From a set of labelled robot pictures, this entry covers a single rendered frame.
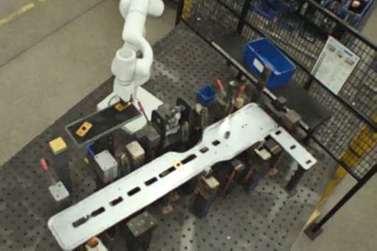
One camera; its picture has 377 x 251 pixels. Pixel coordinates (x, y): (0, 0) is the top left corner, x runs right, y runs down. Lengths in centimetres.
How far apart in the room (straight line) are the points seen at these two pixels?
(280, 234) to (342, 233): 112
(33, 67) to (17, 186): 186
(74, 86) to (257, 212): 213
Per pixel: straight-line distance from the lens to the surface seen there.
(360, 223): 356
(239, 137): 226
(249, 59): 261
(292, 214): 247
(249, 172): 232
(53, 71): 394
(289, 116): 239
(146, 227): 186
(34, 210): 230
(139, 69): 177
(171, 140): 220
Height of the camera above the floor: 273
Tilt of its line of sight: 53 degrees down
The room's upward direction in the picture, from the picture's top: 7 degrees clockwise
